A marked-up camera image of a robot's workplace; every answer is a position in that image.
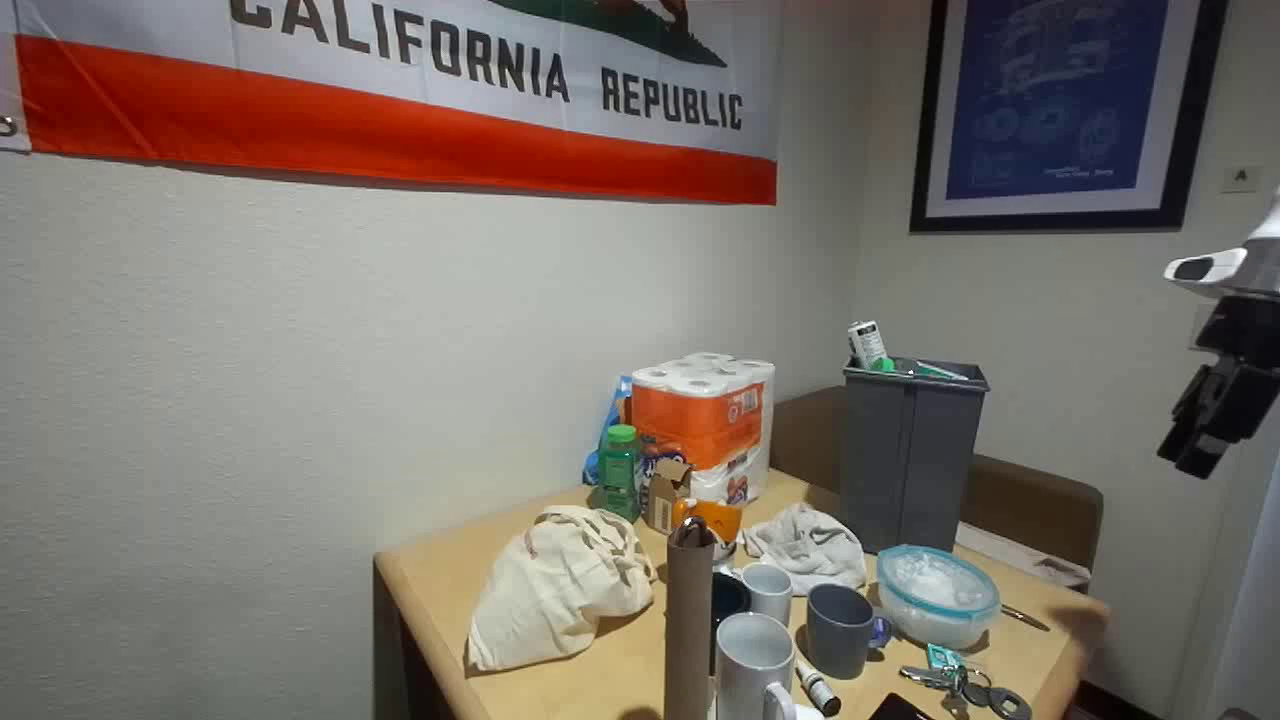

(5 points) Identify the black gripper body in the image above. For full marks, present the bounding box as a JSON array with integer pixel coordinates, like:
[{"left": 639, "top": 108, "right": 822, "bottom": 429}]
[{"left": 1157, "top": 292, "right": 1280, "bottom": 480}]

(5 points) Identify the grey mug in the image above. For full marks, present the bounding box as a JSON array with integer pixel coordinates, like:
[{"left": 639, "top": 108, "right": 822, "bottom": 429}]
[{"left": 804, "top": 579, "right": 894, "bottom": 683}]

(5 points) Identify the small white mug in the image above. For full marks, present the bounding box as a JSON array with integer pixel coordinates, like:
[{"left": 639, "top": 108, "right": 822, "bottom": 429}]
[{"left": 740, "top": 562, "right": 801, "bottom": 627}]

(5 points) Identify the dark blue mug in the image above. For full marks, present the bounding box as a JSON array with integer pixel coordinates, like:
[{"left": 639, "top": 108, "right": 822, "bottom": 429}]
[{"left": 710, "top": 568, "right": 755, "bottom": 655}]

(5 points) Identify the large plain white mug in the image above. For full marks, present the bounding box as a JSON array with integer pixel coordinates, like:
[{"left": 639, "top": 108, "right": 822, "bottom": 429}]
[{"left": 713, "top": 609, "right": 804, "bottom": 720}]

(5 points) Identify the brown wooden bench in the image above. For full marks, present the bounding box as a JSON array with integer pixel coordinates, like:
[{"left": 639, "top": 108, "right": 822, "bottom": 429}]
[{"left": 767, "top": 386, "right": 1110, "bottom": 573}]

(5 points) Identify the dark pen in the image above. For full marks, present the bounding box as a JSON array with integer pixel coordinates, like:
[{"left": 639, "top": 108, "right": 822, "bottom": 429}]
[{"left": 995, "top": 599, "right": 1055, "bottom": 631}]

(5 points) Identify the grey plastic bin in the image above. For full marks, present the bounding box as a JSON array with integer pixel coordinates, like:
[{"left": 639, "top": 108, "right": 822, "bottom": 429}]
[{"left": 838, "top": 357, "right": 993, "bottom": 555}]

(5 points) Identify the clear glass bowl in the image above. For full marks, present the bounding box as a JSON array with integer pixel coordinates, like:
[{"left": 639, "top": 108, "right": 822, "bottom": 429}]
[{"left": 871, "top": 539, "right": 1006, "bottom": 654}]

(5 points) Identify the black framed blue poster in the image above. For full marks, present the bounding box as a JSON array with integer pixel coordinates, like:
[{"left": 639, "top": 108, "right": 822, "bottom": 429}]
[{"left": 908, "top": 0, "right": 1231, "bottom": 237}]

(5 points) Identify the key bunch with teal tag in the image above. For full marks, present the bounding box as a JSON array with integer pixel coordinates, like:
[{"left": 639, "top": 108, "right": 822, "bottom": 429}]
[{"left": 895, "top": 641, "right": 1038, "bottom": 720}]

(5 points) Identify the white crumpled cloth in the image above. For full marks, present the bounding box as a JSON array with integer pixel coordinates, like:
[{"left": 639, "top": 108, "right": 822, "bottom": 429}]
[{"left": 740, "top": 499, "right": 871, "bottom": 597}]

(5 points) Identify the black phone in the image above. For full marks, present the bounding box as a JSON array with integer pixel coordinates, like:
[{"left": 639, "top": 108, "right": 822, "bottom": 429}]
[{"left": 870, "top": 688, "right": 936, "bottom": 720}]

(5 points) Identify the white lip balm stick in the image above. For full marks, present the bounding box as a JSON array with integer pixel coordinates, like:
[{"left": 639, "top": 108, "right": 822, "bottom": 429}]
[{"left": 791, "top": 661, "right": 843, "bottom": 720}]

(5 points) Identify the orange toilet paper pack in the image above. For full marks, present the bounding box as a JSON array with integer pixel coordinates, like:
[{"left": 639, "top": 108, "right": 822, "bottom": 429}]
[{"left": 629, "top": 348, "right": 779, "bottom": 509}]

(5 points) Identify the cardboard tube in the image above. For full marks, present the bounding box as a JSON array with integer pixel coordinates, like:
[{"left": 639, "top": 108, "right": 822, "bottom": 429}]
[{"left": 660, "top": 515, "right": 724, "bottom": 720}]

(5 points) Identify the green plastic bottle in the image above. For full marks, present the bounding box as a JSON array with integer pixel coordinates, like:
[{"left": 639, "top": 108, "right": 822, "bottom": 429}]
[{"left": 592, "top": 420, "right": 648, "bottom": 523}]

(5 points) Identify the beige cloth bag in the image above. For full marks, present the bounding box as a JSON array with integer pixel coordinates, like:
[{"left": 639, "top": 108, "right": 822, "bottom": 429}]
[{"left": 465, "top": 499, "right": 660, "bottom": 677}]

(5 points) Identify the California Republic flag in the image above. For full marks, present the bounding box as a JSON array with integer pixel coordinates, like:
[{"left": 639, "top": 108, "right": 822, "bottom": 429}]
[{"left": 14, "top": 0, "right": 779, "bottom": 207}]

